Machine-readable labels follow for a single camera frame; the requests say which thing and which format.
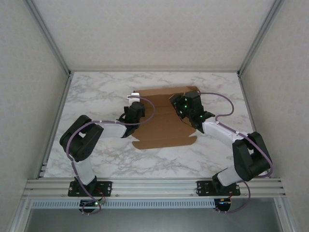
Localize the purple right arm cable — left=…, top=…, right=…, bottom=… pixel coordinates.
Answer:
left=199, top=91, right=275, bottom=215

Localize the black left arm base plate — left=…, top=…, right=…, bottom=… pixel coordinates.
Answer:
left=67, top=180, right=113, bottom=197

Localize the aluminium corner frame post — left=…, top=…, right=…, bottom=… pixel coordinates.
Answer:
left=237, top=0, right=286, bottom=77
left=24, top=0, right=73, bottom=77

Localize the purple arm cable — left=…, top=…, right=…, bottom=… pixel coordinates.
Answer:
left=65, top=95, right=156, bottom=216
left=199, top=91, right=275, bottom=215

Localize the aluminium mounting rail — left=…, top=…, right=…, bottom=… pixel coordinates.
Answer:
left=24, top=178, right=287, bottom=200

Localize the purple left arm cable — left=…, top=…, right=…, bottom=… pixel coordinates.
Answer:
left=65, top=95, right=156, bottom=216

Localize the aluminium lower frame post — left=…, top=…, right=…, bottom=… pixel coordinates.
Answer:
left=8, top=197, right=33, bottom=232
left=274, top=197, right=301, bottom=232

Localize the aluminium table side rail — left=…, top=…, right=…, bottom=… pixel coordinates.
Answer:
left=238, top=72, right=271, bottom=179
left=36, top=72, right=74, bottom=179

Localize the aluminium rear frame bar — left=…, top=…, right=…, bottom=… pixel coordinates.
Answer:
left=70, top=68, right=239, bottom=73

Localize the grey slotted cable duct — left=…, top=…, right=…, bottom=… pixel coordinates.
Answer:
left=31, top=199, right=216, bottom=209

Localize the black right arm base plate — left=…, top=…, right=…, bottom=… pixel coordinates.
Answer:
left=197, top=180, right=241, bottom=196

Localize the brown cardboard paper box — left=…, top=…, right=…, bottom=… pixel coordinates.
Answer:
left=132, top=86, right=201, bottom=150

